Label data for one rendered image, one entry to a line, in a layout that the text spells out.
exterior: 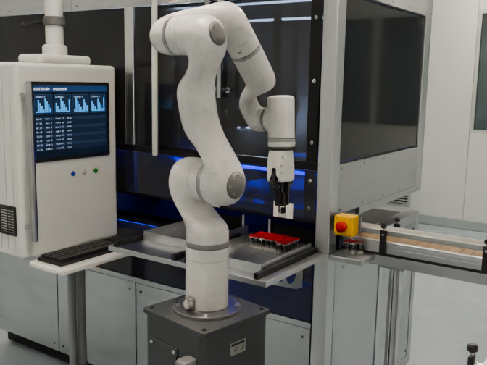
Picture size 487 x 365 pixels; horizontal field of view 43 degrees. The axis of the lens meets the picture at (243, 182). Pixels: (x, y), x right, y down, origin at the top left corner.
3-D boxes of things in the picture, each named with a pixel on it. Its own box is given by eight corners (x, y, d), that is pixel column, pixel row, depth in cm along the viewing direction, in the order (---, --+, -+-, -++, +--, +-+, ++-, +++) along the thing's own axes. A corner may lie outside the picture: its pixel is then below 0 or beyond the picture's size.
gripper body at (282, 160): (278, 145, 195) (279, 180, 196) (262, 145, 186) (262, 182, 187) (299, 145, 191) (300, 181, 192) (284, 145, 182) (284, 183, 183)
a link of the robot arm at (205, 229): (207, 253, 162) (208, 163, 158) (161, 240, 174) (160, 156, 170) (238, 244, 171) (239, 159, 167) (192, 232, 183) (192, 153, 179)
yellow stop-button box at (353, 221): (342, 230, 226) (343, 211, 225) (360, 233, 222) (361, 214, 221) (333, 235, 220) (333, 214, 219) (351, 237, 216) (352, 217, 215)
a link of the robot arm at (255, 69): (205, 62, 176) (249, 138, 195) (251, 57, 167) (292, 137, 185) (219, 43, 181) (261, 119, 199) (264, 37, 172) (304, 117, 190)
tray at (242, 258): (251, 240, 240) (251, 232, 239) (311, 252, 225) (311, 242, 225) (197, 261, 212) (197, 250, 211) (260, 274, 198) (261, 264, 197)
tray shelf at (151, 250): (189, 227, 269) (189, 222, 269) (334, 253, 230) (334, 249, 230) (107, 250, 230) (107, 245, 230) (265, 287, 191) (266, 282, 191)
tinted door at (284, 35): (222, 152, 246) (224, 1, 237) (318, 162, 222) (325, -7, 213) (221, 153, 246) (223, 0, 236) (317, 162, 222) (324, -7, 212)
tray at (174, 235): (198, 224, 266) (198, 216, 266) (248, 233, 252) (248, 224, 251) (143, 240, 238) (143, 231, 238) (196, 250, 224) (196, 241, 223)
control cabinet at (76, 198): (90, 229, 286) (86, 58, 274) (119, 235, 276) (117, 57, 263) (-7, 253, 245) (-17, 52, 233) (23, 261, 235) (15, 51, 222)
